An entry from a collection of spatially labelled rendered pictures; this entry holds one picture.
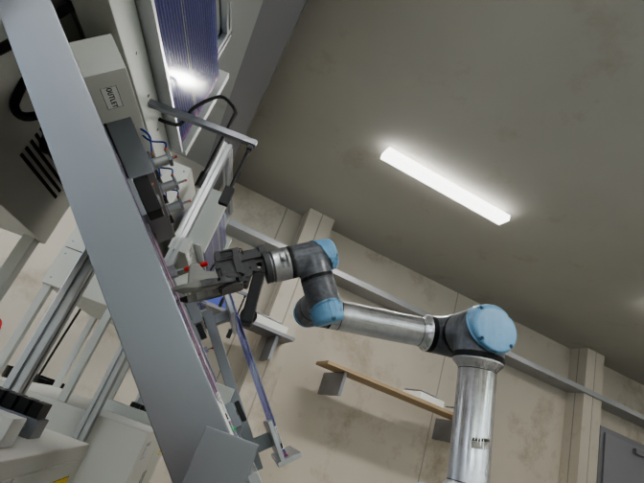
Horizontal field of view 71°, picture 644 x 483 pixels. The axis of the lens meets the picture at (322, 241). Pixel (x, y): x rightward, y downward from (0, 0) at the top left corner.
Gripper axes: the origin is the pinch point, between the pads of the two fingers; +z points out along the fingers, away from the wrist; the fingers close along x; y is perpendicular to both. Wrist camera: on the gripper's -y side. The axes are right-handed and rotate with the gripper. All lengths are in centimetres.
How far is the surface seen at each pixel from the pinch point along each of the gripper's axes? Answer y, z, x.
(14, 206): 28.6, 29.9, -1.4
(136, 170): 21.7, 2.4, 17.1
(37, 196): 32.9, 26.8, -6.4
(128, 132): 30.2, 2.5, 17.1
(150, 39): 48, -5, 22
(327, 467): -98, -81, -389
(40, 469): -25.0, 27.8, 3.3
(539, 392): -108, -374, -443
